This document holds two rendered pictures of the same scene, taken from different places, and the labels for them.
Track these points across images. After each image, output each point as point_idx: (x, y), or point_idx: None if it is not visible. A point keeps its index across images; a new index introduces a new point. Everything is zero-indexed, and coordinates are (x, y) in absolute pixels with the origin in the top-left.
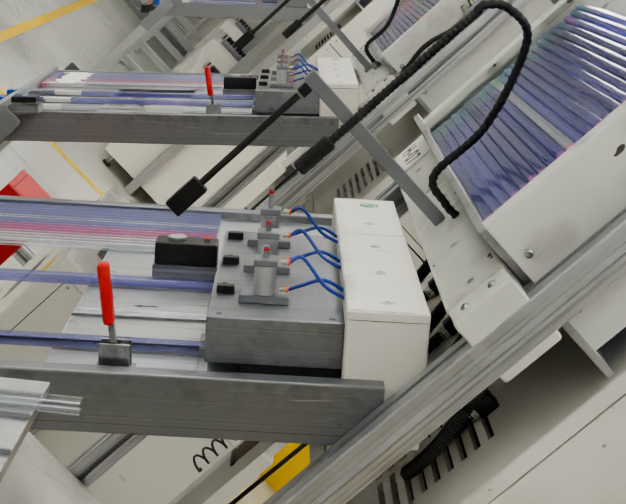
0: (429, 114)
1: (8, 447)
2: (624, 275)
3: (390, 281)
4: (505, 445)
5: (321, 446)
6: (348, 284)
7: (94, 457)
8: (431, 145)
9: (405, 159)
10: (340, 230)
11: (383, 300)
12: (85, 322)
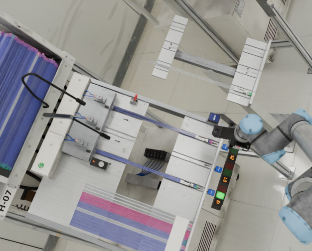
0: (3, 181)
1: (162, 49)
2: None
3: (71, 94)
4: None
5: None
6: (81, 93)
7: None
8: (22, 151)
9: (7, 201)
10: (63, 138)
11: (79, 81)
12: (133, 131)
